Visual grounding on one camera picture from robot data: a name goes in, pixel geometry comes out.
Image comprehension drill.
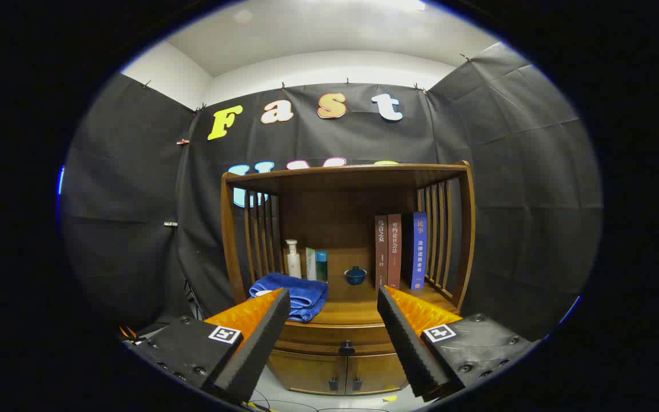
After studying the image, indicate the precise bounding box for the black floor cable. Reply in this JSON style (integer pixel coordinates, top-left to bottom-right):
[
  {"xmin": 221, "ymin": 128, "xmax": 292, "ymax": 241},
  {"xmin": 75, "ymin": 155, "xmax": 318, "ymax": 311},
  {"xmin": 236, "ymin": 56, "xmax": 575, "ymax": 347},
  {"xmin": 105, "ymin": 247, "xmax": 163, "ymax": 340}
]
[{"xmin": 249, "ymin": 389, "xmax": 399, "ymax": 412}]

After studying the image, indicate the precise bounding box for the white pump bottle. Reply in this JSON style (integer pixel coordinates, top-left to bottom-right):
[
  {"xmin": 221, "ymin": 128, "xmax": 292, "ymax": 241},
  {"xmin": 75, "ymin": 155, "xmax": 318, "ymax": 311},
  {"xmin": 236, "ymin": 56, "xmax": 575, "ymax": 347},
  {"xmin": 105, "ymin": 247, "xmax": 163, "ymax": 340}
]
[{"xmin": 285, "ymin": 239, "xmax": 303, "ymax": 279}]

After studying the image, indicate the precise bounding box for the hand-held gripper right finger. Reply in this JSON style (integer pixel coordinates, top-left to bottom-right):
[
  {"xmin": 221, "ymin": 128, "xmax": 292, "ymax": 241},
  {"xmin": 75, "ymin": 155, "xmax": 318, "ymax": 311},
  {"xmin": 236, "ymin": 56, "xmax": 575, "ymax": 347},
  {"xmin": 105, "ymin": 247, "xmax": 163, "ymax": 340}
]
[{"xmin": 376, "ymin": 286, "xmax": 539, "ymax": 402}]

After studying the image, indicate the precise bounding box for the wooden countertop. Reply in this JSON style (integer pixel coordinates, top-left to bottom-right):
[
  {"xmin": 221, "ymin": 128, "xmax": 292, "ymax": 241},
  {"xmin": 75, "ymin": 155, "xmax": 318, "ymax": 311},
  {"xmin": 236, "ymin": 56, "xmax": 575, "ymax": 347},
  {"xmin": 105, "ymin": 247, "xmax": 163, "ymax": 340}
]
[{"xmin": 247, "ymin": 275, "xmax": 462, "ymax": 327}]

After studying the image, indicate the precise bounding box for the blue book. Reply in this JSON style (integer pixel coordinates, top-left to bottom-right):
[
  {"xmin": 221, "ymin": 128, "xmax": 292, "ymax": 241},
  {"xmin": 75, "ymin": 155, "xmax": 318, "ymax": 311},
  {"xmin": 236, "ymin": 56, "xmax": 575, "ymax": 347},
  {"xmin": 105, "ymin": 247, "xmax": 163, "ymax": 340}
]
[{"xmin": 402, "ymin": 212, "xmax": 427, "ymax": 290}]

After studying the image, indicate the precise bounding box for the wooden drawer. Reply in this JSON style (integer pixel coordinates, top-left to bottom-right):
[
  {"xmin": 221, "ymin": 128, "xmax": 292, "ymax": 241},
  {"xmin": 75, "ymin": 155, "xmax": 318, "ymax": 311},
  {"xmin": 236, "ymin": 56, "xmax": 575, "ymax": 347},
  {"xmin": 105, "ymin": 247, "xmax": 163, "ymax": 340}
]
[{"xmin": 272, "ymin": 322, "xmax": 402, "ymax": 356}]

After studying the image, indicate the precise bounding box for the dark brown book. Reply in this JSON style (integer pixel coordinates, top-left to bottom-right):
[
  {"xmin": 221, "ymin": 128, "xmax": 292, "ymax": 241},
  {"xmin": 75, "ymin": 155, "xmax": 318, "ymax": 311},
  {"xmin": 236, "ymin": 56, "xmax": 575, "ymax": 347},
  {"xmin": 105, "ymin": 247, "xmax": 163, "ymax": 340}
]
[{"xmin": 374, "ymin": 215, "xmax": 389, "ymax": 290}]

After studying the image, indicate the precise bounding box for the reddish brown book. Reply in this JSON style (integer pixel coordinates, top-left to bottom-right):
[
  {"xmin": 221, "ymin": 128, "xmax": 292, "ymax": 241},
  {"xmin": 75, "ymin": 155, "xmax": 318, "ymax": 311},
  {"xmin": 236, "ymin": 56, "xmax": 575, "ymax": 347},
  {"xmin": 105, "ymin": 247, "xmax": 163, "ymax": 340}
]
[{"xmin": 387, "ymin": 213, "xmax": 402, "ymax": 290}]

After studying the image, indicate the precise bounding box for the wooden cabinet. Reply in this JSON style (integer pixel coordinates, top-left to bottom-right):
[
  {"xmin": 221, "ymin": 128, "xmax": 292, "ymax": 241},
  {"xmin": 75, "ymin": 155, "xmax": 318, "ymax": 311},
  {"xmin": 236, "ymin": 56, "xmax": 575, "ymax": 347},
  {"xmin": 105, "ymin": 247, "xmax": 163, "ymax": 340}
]
[{"xmin": 220, "ymin": 161, "xmax": 476, "ymax": 397}]

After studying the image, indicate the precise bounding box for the folded blue towel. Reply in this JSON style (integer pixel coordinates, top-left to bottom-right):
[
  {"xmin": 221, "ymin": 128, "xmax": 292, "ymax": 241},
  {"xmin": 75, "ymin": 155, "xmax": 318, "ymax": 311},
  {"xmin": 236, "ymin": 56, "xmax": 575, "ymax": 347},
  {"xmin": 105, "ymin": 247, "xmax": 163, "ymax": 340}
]
[{"xmin": 248, "ymin": 273, "xmax": 329, "ymax": 323}]

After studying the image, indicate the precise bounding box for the wooden cabinet door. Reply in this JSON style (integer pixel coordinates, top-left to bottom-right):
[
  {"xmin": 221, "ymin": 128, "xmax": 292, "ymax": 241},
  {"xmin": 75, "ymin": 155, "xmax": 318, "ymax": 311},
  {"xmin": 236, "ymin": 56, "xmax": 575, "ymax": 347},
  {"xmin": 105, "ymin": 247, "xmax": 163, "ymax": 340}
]
[
  {"xmin": 267, "ymin": 350, "xmax": 347, "ymax": 395},
  {"xmin": 346, "ymin": 354, "xmax": 408, "ymax": 395}
]

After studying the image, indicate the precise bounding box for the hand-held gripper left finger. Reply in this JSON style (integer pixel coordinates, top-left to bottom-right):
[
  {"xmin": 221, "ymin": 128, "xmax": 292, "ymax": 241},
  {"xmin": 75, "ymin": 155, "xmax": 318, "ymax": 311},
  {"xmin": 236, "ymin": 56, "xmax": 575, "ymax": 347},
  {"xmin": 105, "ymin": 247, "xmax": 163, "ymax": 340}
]
[{"xmin": 126, "ymin": 288, "xmax": 291, "ymax": 405}]

